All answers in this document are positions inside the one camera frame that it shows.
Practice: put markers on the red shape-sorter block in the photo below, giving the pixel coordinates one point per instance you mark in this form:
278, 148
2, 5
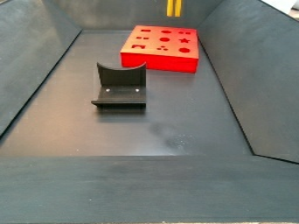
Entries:
165, 48

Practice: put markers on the black curved fixture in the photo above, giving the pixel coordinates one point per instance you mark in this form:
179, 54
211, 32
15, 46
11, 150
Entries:
122, 86

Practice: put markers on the yellow square-circle peg object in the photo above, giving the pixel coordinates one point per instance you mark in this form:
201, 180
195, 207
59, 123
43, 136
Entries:
174, 8

